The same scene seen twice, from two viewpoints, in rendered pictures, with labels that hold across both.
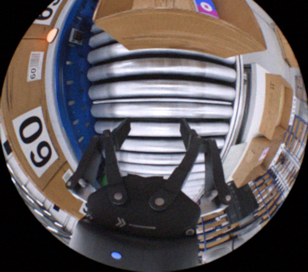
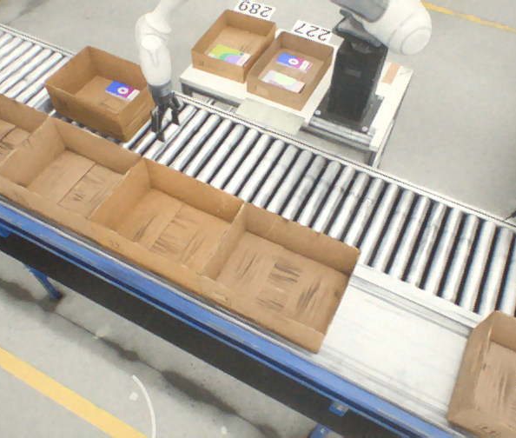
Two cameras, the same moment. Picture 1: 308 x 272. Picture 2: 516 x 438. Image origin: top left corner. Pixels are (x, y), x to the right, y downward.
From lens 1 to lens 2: 190 cm
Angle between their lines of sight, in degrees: 49
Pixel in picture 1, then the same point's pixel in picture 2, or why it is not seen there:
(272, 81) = (197, 61)
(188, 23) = (139, 101)
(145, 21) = (129, 109)
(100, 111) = not seen: hidden behind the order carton
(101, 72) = not seen: hidden behind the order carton
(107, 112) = not seen: hidden behind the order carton
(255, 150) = (252, 84)
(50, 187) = (148, 164)
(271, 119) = (227, 68)
